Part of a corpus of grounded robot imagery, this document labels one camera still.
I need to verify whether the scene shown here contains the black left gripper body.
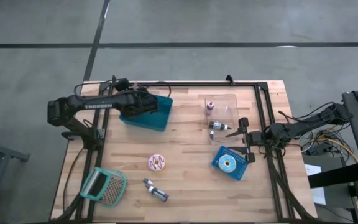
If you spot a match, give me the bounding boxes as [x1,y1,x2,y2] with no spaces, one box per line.
[131,90,160,118]

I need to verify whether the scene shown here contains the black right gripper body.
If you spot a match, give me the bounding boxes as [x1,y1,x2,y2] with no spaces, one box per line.
[239,117,262,164]

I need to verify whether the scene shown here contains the black food colouring bottle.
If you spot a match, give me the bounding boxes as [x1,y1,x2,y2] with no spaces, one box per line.
[209,121,232,131]

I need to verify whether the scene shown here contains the blue plastic basket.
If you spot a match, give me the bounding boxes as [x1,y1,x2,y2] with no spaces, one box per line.
[211,145,249,182]

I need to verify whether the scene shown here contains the pink frosted donut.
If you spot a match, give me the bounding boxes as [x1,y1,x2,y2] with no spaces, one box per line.
[148,153,167,172]

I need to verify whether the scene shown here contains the large dark labelled bottle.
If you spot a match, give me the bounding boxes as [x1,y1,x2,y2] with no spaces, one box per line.
[144,183,170,203]

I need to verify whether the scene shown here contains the teal plastic bin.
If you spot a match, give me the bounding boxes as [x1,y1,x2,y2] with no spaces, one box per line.
[119,95,173,132]

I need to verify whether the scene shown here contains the clear plastic container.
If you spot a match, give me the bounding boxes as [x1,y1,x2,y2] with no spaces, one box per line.
[204,94,245,144]

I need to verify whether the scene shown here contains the white paper sheet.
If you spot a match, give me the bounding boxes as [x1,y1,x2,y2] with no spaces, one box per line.
[304,164,326,205]

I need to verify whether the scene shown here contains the black stand crossbar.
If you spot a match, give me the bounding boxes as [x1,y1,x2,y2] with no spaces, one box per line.
[308,162,358,189]

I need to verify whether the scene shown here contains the teal mesh basket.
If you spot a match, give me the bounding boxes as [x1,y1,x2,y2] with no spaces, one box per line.
[79,167,128,208]

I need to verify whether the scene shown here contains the black aluminium table frame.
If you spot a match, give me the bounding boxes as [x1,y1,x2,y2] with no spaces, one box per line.
[51,74,318,223]

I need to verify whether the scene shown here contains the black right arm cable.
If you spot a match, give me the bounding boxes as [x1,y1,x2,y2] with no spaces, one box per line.
[278,101,337,125]

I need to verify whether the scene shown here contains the tangled yellow floor cables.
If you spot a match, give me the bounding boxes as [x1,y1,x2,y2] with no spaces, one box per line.
[300,124,358,164]

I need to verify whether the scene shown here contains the brown cable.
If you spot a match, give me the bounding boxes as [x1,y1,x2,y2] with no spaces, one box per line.
[62,146,86,214]

